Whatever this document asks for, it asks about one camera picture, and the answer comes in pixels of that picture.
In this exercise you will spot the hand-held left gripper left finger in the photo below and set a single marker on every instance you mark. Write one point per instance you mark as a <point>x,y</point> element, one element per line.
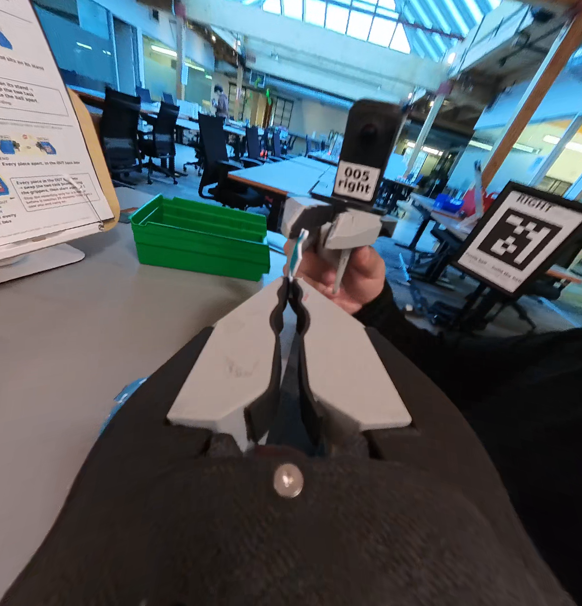
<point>224,364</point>

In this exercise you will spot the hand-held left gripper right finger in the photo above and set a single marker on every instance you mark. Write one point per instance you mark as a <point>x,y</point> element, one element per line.
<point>352,374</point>

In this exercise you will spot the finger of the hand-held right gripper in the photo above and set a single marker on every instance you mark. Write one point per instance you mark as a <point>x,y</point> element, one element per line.
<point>300,218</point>
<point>352,232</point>

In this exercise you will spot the teal white puzzle piece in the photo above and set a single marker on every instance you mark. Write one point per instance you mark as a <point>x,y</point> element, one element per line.
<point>298,251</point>

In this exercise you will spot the grey puzzle piece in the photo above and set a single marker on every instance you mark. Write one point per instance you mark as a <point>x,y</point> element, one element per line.
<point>342,271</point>

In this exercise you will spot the person's right forearm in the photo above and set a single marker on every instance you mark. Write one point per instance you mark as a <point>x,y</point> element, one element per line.
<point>442,355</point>

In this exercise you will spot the person's right hand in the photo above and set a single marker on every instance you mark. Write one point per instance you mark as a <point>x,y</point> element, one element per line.
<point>364,279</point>

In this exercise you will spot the long white office table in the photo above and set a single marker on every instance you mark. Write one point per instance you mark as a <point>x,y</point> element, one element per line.
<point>281,175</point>

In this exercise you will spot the green plastic bin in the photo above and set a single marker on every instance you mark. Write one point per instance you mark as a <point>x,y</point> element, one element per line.
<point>201,220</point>
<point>201,260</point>

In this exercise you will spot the black office chair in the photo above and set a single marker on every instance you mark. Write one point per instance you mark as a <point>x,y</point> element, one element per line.
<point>120,132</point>
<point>162,137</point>
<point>215,156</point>

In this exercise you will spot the blue plastic bin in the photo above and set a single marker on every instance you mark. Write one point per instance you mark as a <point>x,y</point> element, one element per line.
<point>122,397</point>

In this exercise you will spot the black-framed marker sign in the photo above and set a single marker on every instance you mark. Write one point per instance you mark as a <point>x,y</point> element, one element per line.
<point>518,236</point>

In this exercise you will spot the wooden clipboard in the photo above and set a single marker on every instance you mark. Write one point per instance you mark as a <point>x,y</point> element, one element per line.
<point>99,170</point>

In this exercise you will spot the white sheet stand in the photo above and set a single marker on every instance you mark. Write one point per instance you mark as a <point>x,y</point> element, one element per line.
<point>30,265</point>

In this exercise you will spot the printed instruction sheet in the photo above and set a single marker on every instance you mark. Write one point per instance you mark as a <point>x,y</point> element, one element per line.
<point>30,142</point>

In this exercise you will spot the wooden post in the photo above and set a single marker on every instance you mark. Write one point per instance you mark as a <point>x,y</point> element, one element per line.
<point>532,94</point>

